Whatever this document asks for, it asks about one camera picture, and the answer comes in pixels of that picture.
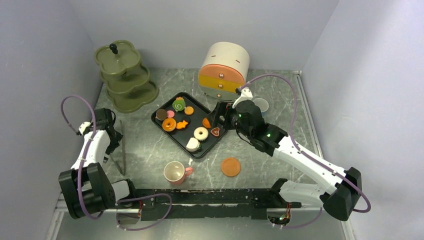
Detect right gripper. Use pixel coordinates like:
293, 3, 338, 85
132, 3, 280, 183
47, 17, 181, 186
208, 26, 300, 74
206, 100, 253, 140

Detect metal food tongs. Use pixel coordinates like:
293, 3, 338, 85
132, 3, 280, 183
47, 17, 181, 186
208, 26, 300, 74
110, 120, 127, 176

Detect orange fish-shaped pastry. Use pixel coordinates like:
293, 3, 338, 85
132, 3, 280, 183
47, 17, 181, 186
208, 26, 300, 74
175, 120, 189, 130

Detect green swirl roll cake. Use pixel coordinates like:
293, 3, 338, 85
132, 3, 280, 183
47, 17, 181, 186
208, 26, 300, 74
172, 99, 186, 112

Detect brown chocolate round cookie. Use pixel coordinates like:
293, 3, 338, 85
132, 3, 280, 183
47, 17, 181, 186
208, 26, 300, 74
156, 108, 168, 121

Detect orange glazed donut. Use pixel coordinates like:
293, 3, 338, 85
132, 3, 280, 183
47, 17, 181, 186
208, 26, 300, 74
161, 118, 177, 132

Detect pink round cookie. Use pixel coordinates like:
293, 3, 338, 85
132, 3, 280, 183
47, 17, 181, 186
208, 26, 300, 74
167, 110, 175, 118

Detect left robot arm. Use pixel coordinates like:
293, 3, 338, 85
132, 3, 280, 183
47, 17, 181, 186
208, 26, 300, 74
58, 108, 139, 219

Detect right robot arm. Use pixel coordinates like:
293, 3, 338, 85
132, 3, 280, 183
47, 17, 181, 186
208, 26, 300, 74
207, 100, 362, 221

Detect brown heart cookie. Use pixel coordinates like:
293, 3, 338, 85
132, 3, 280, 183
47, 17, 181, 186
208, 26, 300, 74
210, 127, 220, 137

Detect white glazed donut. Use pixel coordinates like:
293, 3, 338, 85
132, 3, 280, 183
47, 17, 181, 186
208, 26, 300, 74
193, 127, 209, 142

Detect tan round biscuit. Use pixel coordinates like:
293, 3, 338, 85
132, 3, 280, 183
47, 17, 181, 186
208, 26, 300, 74
184, 106, 194, 116

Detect black round cookie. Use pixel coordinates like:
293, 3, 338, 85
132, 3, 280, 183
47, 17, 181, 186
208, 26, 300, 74
181, 115, 191, 124

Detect blue mug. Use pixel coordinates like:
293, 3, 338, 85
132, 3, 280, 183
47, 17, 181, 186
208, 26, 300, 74
252, 98, 269, 116

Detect black rectangular baking tray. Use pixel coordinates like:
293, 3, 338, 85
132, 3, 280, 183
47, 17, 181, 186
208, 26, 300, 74
150, 92, 227, 159

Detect round three-drawer mini cabinet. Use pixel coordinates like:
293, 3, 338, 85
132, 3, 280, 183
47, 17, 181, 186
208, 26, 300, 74
198, 41, 250, 102

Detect orange round coaster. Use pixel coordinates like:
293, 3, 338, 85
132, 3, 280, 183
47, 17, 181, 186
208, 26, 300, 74
221, 157, 241, 177

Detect green three-tier serving stand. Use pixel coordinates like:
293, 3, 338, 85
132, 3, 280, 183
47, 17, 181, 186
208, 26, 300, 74
94, 40, 160, 114

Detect pink mug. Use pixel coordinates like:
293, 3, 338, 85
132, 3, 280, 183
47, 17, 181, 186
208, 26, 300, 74
163, 161, 194, 185

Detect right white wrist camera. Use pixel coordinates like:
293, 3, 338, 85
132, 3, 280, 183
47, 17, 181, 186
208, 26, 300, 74
232, 87, 253, 109

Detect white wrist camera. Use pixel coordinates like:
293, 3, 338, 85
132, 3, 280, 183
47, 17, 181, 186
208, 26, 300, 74
232, 87, 253, 109
76, 121, 92, 136

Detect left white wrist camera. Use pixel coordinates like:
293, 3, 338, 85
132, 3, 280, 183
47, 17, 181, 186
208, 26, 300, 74
76, 121, 92, 136

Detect aluminium frame rail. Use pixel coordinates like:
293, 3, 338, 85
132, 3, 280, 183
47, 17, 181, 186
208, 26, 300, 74
45, 192, 140, 240

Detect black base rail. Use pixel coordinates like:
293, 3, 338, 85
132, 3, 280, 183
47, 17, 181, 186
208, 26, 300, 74
124, 179, 302, 221

